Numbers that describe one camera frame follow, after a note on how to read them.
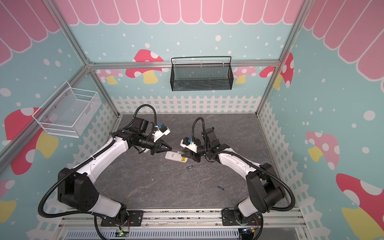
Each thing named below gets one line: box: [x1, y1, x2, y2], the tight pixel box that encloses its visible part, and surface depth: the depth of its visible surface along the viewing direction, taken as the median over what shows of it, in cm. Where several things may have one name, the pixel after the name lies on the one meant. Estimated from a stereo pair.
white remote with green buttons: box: [164, 151, 189, 163], surface depth 96 cm
